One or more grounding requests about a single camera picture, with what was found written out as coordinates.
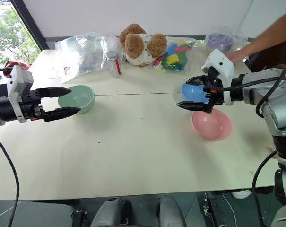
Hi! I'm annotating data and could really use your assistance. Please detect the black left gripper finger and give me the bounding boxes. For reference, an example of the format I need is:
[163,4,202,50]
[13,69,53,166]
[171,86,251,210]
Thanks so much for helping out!
[42,106,81,123]
[36,87,72,98]

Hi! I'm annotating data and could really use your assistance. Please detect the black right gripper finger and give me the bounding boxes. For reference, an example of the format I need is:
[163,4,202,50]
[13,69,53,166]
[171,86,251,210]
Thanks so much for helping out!
[176,100,209,112]
[184,75,208,86]

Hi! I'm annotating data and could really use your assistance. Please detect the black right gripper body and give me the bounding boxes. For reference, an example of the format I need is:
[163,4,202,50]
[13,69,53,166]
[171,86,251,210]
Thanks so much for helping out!
[203,67,225,114]

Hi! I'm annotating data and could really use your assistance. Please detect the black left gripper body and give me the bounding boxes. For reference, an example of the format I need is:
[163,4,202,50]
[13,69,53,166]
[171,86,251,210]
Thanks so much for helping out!
[21,91,45,121]

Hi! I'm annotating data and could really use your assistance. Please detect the person's bare hand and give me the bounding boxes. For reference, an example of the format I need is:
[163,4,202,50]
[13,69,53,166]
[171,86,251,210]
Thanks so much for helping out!
[227,48,250,64]

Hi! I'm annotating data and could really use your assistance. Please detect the blue bowl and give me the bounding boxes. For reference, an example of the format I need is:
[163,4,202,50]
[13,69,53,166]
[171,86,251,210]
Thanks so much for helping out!
[181,83,211,105]

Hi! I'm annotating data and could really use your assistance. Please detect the green bowl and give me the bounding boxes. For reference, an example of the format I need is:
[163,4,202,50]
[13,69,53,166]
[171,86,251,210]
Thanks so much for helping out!
[57,85,96,115]

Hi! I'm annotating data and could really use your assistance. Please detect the pink-red bowl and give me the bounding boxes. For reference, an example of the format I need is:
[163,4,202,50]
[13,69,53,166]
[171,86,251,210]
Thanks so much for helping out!
[191,108,234,142]

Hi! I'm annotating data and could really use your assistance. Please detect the bag of colourful blocks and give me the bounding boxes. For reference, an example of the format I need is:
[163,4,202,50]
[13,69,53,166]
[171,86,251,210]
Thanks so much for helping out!
[152,36,197,73]

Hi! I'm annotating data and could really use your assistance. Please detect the red cloth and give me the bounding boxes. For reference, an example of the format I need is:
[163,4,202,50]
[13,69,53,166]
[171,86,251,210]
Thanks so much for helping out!
[4,61,31,78]

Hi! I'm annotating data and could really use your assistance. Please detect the large clear plastic bag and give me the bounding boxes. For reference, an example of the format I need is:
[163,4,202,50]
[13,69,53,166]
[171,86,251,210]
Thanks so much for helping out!
[54,31,125,84]

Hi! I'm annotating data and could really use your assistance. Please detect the purple bowl in bag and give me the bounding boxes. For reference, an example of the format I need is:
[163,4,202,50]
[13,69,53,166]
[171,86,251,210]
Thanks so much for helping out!
[205,23,249,62]

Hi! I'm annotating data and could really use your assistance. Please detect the clear plastic bottle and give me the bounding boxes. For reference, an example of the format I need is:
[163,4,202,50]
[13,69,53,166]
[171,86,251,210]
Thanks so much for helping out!
[106,51,123,79]

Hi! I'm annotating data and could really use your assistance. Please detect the brown teddy bear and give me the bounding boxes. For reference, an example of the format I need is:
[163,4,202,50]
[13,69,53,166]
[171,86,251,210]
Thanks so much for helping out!
[119,23,168,68]

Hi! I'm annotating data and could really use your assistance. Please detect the white shoe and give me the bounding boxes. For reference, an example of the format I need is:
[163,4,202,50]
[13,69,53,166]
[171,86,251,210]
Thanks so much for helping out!
[231,189,252,200]

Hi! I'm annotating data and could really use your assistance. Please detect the grey rounded robot leg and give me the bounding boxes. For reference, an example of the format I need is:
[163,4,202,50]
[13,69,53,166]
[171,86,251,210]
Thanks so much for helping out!
[157,194,188,227]
[89,197,132,227]

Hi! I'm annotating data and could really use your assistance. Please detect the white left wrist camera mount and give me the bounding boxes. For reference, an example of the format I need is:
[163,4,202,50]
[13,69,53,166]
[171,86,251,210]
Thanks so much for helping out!
[6,65,34,124]

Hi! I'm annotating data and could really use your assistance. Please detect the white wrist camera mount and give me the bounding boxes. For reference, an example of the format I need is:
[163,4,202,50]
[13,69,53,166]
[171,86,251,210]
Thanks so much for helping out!
[6,65,34,124]
[201,49,235,106]

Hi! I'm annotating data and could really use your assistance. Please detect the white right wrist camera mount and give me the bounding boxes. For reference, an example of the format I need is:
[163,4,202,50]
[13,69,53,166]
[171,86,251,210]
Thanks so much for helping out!
[201,49,235,106]

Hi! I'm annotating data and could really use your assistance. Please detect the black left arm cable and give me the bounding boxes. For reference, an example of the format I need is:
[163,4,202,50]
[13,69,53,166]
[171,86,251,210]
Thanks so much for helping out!
[0,67,20,227]

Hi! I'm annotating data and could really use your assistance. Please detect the dark window frame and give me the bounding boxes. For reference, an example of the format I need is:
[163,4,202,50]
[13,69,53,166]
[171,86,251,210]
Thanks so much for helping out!
[9,0,50,51]

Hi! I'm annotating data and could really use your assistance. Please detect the black table leg bracket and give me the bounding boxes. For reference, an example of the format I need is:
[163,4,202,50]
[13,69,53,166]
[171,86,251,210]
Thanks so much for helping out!
[202,191,219,227]
[70,209,88,227]

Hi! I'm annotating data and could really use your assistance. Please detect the white floor cable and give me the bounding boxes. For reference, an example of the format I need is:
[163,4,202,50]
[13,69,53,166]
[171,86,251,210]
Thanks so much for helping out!
[221,193,238,227]

